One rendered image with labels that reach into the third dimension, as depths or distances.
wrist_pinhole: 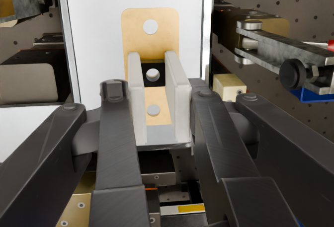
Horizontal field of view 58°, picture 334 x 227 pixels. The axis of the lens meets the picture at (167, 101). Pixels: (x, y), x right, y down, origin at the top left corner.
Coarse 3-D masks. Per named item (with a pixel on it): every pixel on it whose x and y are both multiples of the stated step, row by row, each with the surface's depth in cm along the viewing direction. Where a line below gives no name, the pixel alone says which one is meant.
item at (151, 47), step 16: (128, 16) 19; (144, 16) 19; (160, 16) 20; (176, 16) 20; (128, 32) 20; (144, 32) 20; (160, 32) 20; (176, 32) 20; (128, 48) 20; (144, 48) 20; (160, 48) 20; (176, 48) 20; (144, 64) 20; (160, 64) 20; (144, 80) 20; (160, 80) 20; (160, 96) 22; (160, 112) 22
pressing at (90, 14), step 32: (64, 0) 43; (96, 0) 43; (128, 0) 43; (160, 0) 44; (192, 0) 44; (64, 32) 44; (96, 32) 44; (192, 32) 46; (96, 64) 46; (192, 64) 48; (96, 96) 48; (160, 128) 52
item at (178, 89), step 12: (168, 60) 18; (168, 72) 17; (180, 72) 16; (168, 84) 18; (180, 84) 14; (168, 96) 18; (180, 96) 14; (180, 108) 14; (180, 120) 14; (180, 132) 15
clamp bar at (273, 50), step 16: (240, 32) 40; (256, 32) 37; (240, 48) 42; (272, 48) 35; (288, 48) 31; (304, 48) 29; (320, 48) 29; (272, 64) 34; (288, 64) 27; (304, 64) 28; (320, 64) 28; (288, 80) 27; (304, 80) 26; (320, 80) 28
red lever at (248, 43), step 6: (246, 36) 40; (246, 42) 40; (252, 42) 40; (306, 42) 37; (312, 42) 37; (318, 42) 36; (324, 42) 36; (330, 42) 36; (246, 48) 41; (252, 48) 40; (324, 48) 36; (330, 48) 36
